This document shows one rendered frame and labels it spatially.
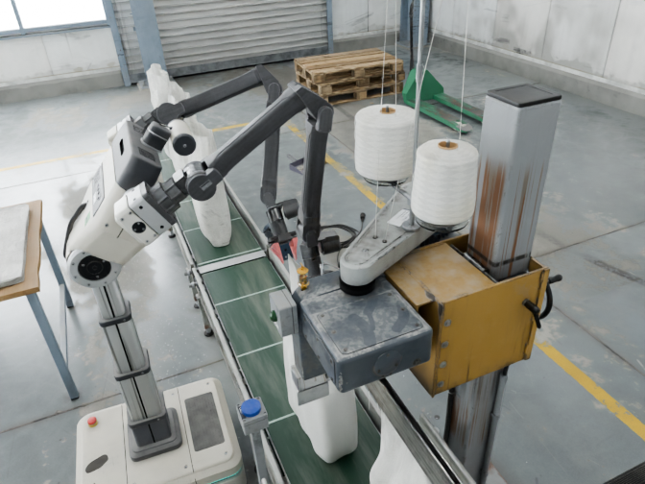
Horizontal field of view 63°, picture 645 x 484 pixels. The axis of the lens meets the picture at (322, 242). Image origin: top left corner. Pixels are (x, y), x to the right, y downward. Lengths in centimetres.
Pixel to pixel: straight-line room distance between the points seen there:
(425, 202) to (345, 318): 32
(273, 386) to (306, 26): 747
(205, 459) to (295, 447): 39
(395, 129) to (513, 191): 31
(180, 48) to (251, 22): 117
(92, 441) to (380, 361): 167
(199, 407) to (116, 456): 38
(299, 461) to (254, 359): 58
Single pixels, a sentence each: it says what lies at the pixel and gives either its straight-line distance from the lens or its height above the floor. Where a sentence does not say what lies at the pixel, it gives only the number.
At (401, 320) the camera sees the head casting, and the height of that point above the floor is 134.
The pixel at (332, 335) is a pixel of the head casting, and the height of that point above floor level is 134.
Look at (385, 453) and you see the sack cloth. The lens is 150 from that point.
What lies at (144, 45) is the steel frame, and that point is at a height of 60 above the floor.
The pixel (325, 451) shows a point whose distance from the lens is 204.
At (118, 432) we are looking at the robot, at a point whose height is 26.
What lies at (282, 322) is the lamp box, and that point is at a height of 129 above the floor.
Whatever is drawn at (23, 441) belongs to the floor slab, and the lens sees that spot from 311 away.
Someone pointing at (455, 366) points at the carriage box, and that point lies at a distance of 145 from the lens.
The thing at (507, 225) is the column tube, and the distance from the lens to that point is 136.
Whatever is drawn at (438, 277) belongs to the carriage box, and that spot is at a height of 133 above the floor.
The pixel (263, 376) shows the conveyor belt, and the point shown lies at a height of 38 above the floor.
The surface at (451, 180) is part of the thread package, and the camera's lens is 114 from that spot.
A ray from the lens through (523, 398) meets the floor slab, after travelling 295.
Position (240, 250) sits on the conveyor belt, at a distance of 327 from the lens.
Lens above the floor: 213
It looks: 32 degrees down
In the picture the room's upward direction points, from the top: 3 degrees counter-clockwise
